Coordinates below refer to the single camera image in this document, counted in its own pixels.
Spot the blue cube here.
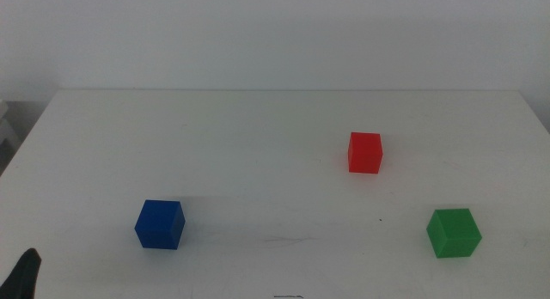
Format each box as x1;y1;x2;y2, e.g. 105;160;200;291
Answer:
133;198;186;251

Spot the green cube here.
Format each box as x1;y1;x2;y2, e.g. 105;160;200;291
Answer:
425;207;483;259

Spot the red cube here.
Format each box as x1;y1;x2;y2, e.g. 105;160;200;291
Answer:
347;131;384;175

